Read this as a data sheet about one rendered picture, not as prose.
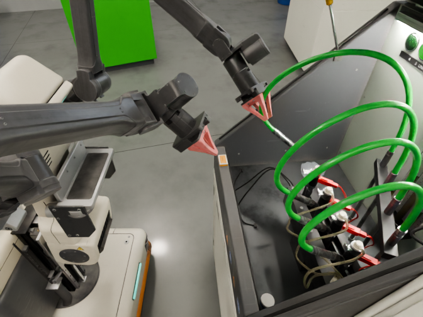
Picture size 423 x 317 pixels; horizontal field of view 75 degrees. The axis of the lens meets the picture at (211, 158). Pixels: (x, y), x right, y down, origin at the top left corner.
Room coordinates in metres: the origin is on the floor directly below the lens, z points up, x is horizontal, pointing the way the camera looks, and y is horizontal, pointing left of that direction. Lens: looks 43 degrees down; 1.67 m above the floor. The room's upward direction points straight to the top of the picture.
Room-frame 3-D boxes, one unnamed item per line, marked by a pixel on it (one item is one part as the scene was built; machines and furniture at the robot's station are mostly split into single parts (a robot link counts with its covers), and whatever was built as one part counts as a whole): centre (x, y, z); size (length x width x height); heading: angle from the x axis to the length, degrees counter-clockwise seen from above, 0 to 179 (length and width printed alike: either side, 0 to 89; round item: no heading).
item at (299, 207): (0.44, -0.32, 0.91); 0.34 x 0.10 x 0.15; 6
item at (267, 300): (0.29, -0.16, 0.84); 0.04 x 0.04 x 0.01
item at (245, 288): (0.53, -0.07, 0.87); 0.62 x 0.04 x 0.16; 6
